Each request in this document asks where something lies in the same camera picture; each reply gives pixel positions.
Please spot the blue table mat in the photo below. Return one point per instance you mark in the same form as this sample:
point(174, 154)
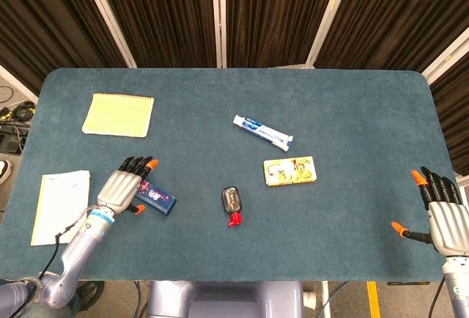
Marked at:
point(329, 113)

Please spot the dark brown curtain panel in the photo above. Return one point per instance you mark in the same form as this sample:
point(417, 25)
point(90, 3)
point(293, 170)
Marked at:
point(454, 120)
point(278, 14)
point(399, 14)
point(44, 21)
point(161, 14)

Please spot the black leather shoe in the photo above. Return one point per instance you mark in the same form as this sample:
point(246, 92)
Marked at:
point(89, 292)

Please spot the blue jeans leg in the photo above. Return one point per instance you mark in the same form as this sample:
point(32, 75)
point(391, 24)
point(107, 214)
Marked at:
point(40, 312)

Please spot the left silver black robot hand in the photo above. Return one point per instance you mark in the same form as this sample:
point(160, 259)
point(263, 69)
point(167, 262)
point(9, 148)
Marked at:
point(119, 189)

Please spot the yellow floor tape strip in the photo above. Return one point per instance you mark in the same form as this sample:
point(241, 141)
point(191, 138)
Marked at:
point(373, 299)

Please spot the white table leg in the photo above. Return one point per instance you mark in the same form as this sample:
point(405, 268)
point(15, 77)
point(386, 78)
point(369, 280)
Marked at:
point(325, 297)

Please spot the white paper pad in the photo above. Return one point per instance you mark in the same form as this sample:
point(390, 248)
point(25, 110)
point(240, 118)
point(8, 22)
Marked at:
point(62, 200)

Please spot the white power strip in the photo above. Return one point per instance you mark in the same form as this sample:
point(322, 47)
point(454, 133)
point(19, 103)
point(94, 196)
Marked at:
point(310, 297)

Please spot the blue and white box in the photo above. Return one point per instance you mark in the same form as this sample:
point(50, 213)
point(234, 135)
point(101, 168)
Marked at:
point(157, 199)

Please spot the yellow spiral notepad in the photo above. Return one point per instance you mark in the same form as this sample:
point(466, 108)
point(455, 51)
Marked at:
point(117, 114)

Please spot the white sneaker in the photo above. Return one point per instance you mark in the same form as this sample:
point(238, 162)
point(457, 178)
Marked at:
point(5, 171)

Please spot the yellow snack box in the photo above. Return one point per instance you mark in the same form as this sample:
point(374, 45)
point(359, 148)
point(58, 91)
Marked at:
point(289, 171)

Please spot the black foot pedal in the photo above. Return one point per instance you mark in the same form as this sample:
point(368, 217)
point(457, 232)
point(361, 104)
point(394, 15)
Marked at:
point(11, 142)

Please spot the lilac robot base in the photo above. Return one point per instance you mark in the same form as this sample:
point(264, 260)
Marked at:
point(227, 299)

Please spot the black and red car key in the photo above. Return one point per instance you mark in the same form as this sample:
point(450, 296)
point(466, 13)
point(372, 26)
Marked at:
point(231, 199)

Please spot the white partition frame post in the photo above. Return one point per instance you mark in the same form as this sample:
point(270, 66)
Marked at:
point(445, 57)
point(219, 14)
point(328, 17)
point(18, 81)
point(106, 15)

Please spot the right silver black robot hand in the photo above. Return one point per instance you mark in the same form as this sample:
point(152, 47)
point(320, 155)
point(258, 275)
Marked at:
point(450, 230)

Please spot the left lilac robot arm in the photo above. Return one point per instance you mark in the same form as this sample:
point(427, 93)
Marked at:
point(77, 252)

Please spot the right lilac robot arm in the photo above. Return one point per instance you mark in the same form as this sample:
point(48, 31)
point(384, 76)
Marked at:
point(456, 292)

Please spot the white blue toothpaste tube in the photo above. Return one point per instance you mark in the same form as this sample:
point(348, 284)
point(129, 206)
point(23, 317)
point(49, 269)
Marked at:
point(262, 131)

